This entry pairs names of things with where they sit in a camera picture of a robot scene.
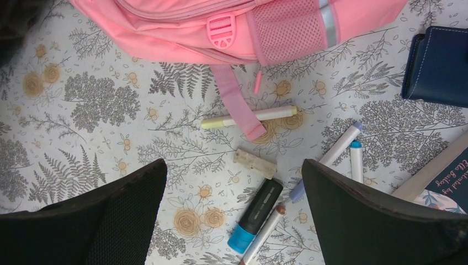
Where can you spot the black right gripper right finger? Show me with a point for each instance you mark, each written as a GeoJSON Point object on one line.
{"type": "Point", "coordinates": [357, 224]}

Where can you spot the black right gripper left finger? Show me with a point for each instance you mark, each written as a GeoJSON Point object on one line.
{"type": "Point", "coordinates": [112, 224]}

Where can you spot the Little Women book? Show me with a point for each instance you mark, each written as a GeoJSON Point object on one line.
{"type": "Point", "coordinates": [442, 183]}

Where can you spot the navy blue wallet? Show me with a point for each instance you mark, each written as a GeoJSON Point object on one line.
{"type": "Point", "coordinates": [436, 70]}

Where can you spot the pink student backpack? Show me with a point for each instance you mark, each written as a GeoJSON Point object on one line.
{"type": "Point", "coordinates": [226, 33]}

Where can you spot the white marker with blue cap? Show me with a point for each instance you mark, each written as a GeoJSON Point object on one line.
{"type": "Point", "coordinates": [356, 161]}

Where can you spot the white marker with lilac cap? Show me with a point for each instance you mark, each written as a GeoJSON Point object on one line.
{"type": "Point", "coordinates": [330, 156]}

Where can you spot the white marker with brown cap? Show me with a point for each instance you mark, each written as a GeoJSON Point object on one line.
{"type": "Point", "coordinates": [264, 234]}

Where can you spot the black highlighter with blue cap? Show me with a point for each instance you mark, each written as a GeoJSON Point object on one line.
{"type": "Point", "coordinates": [255, 215]}

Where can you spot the beige eraser block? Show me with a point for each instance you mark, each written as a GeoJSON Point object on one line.
{"type": "Point", "coordinates": [256, 164]}

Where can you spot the floral table mat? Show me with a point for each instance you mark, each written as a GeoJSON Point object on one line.
{"type": "Point", "coordinates": [77, 112]}

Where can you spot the pale yellow marker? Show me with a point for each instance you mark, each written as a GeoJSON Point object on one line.
{"type": "Point", "coordinates": [266, 114]}

